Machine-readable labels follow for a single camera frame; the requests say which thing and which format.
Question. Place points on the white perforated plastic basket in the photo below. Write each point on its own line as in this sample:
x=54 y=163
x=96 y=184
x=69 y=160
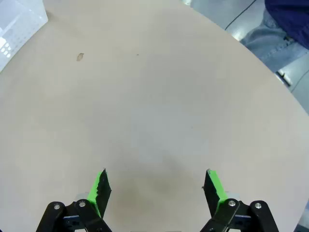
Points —
x=17 y=24

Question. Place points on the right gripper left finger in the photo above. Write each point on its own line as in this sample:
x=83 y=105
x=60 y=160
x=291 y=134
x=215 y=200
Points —
x=101 y=191

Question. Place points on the person in navy hoodie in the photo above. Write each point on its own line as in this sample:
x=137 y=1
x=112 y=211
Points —
x=277 y=46

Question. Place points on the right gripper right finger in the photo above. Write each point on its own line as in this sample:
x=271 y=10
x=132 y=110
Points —
x=213 y=191

